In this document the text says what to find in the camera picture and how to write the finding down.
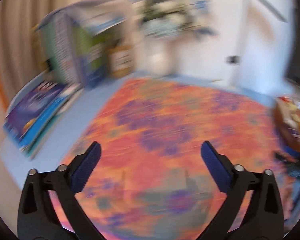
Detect blue white artificial flowers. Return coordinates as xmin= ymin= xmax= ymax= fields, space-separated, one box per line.
xmin=130 ymin=0 xmax=217 ymax=38

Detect white ceramic vase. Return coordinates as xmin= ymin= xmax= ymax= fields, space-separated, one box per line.
xmin=146 ymin=36 xmax=178 ymax=77

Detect floral orange tablecloth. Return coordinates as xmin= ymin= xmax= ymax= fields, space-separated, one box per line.
xmin=62 ymin=79 xmax=292 ymax=239

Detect white lamp stand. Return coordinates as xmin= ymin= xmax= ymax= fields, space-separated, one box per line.
xmin=227 ymin=0 xmax=288 ymax=93

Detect white blue paper box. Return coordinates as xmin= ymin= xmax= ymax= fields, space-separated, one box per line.
xmin=35 ymin=0 xmax=126 ymax=87

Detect stack of blue books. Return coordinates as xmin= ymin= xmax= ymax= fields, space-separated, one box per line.
xmin=3 ymin=81 xmax=82 ymax=158

